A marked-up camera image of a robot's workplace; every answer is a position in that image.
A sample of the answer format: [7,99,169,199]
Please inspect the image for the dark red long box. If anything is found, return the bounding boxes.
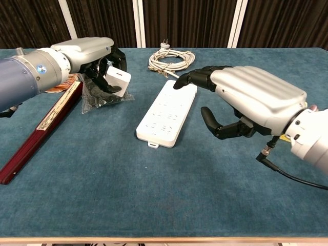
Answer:
[0,80,84,186]

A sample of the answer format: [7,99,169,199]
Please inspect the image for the orange sauce pouch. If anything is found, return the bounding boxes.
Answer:
[46,73,79,93]

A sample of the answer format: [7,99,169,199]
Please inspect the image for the teal table cloth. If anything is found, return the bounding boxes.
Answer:
[0,47,328,239]

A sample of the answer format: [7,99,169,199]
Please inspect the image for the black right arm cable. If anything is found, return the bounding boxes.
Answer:
[256,135,328,191]

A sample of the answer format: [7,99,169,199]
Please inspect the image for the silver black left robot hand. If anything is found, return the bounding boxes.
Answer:
[50,37,128,94]

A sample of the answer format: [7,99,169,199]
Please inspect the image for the white cable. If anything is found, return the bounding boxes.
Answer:
[148,38,196,80]

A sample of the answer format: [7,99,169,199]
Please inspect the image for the white power adapter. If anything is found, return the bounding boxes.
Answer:
[105,66,132,97]

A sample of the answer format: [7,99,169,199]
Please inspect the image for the black item in clear bag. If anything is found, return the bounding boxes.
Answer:
[78,73,136,115]

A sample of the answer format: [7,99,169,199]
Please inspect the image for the dark white-framed partition screen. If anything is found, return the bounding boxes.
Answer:
[0,0,328,51]

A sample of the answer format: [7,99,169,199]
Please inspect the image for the white power strip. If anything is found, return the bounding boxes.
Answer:
[135,79,198,149]

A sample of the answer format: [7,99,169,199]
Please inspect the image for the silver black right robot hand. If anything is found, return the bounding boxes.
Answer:
[173,65,308,140]

